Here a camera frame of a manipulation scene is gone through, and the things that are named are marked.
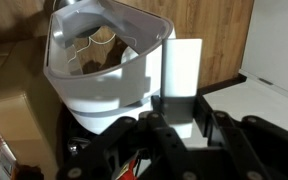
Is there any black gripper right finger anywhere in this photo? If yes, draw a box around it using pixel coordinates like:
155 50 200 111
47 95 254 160
192 94 288 180

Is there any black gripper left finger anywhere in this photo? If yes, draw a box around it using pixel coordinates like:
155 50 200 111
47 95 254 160
57 94 198 180

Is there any white rectangular block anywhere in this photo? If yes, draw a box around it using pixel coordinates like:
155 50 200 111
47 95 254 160
159 37 204 140

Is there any red white golf headcover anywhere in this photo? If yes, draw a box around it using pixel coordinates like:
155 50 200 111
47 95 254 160
112 149 142 180

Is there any white door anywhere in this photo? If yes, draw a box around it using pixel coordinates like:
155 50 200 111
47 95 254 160
239 0 288 101

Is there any cardboard box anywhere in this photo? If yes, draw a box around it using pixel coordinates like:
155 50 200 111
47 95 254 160
0 34 65 180

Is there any white power cord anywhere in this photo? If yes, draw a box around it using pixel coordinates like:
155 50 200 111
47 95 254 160
67 31 139 65

